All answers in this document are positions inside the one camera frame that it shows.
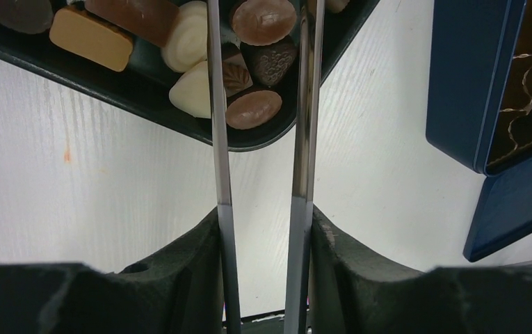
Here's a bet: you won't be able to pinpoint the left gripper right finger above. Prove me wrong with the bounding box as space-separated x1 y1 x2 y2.
309 209 532 333

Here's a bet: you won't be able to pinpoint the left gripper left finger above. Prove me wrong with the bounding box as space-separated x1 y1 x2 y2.
0 211 224 333

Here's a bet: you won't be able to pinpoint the blue chocolate box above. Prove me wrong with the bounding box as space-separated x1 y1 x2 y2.
426 1 532 176

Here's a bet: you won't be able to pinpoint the silver metal tongs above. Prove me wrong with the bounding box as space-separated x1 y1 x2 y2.
207 1 325 333

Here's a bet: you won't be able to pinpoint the white triangular chocolate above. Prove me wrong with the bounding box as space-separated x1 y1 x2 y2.
169 61 211 119

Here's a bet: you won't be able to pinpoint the brown oval chocolate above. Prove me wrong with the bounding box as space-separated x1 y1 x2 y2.
225 88 283 130

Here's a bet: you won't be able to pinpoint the black chocolate tray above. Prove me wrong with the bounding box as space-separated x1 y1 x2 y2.
0 1 379 152

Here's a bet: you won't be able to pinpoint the dark textured chocolate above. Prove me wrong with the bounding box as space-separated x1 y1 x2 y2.
241 36 298 87

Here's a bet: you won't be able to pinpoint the white round chocolate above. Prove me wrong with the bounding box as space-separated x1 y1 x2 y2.
161 1 208 73

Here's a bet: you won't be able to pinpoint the milk chocolate bar piece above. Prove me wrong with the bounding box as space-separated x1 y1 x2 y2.
85 0 179 47

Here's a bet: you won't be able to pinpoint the round milk chocolate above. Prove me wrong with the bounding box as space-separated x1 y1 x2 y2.
229 0 297 47

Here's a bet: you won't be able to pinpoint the caramel rectangular chocolate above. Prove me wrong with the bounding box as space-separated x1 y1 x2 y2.
49 5 134 72

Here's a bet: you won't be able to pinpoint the blue box lid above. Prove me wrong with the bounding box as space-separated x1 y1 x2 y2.
463 157 532 262

